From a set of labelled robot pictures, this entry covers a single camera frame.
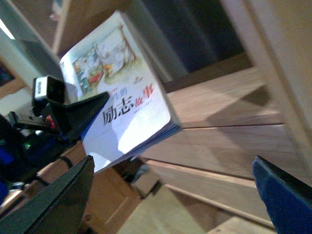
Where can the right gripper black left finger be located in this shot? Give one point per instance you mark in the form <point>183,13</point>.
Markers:
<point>57,209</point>

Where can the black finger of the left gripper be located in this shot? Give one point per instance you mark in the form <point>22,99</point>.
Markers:
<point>69,121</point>

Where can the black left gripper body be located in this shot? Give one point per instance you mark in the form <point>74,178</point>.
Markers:
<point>33,122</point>

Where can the right gripper blue-black right finger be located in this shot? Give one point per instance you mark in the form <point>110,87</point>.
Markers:
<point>288,200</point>

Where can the white illustrated Chinese book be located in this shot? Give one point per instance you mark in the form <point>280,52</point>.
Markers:
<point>138,113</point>

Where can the wooden shelf cabinet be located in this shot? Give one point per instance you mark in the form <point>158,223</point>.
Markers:
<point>209,78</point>

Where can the lower wooden drawer front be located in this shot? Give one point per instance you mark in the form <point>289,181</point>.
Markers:
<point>236,195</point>

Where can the wooden drawer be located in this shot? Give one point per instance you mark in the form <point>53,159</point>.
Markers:
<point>230,150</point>
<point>236,195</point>

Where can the upper wooden drawer front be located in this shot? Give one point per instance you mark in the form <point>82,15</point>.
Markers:
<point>230,150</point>

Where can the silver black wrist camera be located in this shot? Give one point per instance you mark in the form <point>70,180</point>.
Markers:
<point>46,89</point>

